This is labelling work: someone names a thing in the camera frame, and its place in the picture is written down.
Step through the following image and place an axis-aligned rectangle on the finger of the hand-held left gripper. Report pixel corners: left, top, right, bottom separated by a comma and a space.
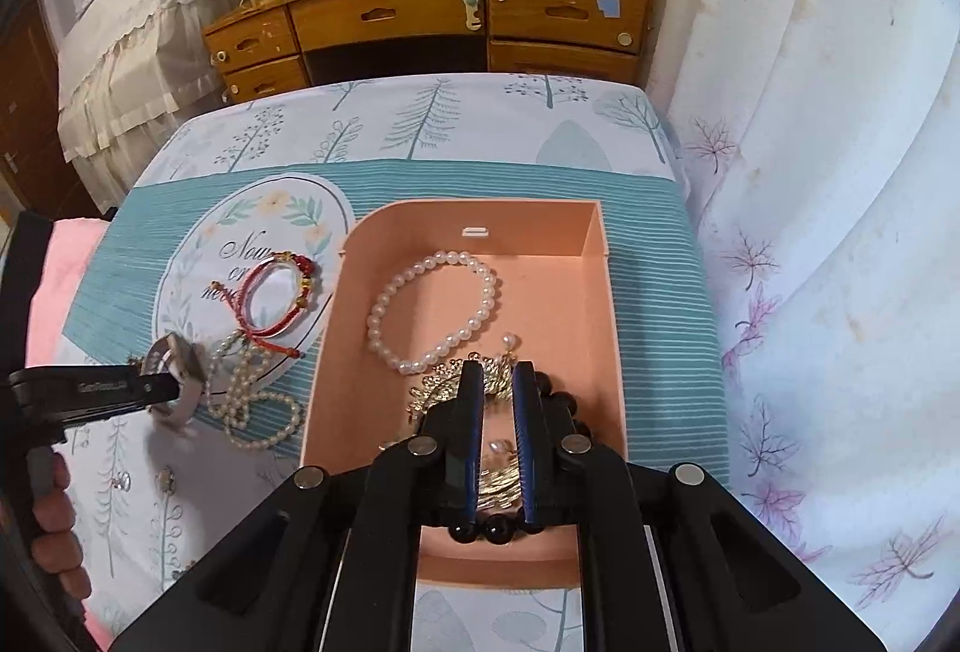
9, 371, 181, 407
15, 397, 162, 432

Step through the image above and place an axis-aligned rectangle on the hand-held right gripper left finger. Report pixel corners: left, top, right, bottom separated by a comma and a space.
112, 359, 488, 652

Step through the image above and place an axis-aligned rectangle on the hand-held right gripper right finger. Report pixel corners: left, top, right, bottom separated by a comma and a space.
510, 359, 884, 652

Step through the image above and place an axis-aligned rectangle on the gold leaf necklace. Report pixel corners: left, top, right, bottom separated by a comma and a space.
405, 352, 542, 510

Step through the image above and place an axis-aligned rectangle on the black bead bracelet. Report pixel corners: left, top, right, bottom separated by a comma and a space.
446, 371, 593, 544

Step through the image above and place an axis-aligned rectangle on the silver wrist watch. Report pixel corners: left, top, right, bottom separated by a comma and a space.
139, 331, 208, 432

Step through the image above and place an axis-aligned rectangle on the pink jewelry box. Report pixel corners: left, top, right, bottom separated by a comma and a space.
300, 198, 627, 589

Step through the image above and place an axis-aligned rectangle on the long pearl necklace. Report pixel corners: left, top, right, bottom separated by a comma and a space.
204, 331, 305, 450

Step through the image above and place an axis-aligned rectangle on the red string bracelet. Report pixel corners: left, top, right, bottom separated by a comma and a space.
210, 253, 320, 359

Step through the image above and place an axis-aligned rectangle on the person's left hand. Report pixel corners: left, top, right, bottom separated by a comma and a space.
30, 459, 85, 599

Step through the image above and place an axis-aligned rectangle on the pink towel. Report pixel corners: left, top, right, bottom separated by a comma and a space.
22, 217, 113, 375

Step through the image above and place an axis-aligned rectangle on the brown wooden door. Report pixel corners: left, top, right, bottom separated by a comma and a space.
0, 0, 98, 226

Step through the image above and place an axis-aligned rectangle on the white lace covered furniture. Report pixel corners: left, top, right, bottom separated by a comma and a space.
56, 0, 245, 203

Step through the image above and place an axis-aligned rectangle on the white leaf-printed curtain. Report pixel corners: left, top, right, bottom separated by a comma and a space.
634, 0, 960, 652

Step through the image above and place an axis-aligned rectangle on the white pearl bracelet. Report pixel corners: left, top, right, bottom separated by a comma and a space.
366, 249, 500, 377

